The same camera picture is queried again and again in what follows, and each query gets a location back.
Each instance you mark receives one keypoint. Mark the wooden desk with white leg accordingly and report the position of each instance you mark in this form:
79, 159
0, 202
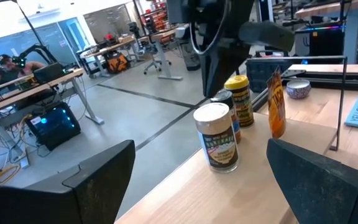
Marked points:
163, 53

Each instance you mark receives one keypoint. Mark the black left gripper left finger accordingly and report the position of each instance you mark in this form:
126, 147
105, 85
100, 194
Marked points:
57, 202

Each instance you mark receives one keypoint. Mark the black-lid spice jar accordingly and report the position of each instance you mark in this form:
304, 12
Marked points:
223, 96

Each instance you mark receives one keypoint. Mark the black and red tool case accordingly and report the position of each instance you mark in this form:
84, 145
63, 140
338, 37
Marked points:
266, 74

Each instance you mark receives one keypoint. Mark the yellow-lid spice jar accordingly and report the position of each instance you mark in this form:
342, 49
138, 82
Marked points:
241, 102

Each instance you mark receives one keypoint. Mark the black office chair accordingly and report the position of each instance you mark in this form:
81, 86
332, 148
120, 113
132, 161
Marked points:
154, 59

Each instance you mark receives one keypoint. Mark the black robot arm on desk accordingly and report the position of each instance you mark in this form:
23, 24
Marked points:
39, 51

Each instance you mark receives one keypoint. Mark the orange taco seasoning packet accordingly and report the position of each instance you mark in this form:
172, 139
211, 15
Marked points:
275, 105

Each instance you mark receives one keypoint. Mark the beige-lid spice jar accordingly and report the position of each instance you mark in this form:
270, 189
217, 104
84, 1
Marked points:
217, 143

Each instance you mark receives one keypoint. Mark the orange and black bag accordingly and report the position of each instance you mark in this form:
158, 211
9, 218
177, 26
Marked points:
117, 62

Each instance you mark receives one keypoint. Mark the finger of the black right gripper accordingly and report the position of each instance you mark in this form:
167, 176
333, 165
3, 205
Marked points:
266, 35
219, 71

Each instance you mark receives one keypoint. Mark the person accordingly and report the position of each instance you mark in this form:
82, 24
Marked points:
8, 70

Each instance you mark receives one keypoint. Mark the computer with rainbow lights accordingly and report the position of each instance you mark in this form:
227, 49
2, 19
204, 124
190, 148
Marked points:
322, 43

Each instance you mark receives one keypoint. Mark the wooden desk with grey legs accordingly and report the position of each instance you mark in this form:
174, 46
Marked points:
36, 88

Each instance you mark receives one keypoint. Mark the black box on desk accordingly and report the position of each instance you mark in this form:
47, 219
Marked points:
48, 73

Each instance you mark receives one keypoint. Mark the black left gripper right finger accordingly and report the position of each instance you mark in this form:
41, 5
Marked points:
328, 193

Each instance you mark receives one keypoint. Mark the wooden table with blue leg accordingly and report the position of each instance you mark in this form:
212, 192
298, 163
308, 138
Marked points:
350, 28

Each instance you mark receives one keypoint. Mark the computer tower with blue lights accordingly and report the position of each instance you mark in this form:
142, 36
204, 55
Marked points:
54, 124

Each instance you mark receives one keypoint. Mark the small patterned bowl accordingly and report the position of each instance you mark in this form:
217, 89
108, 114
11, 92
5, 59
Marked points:
298, 88

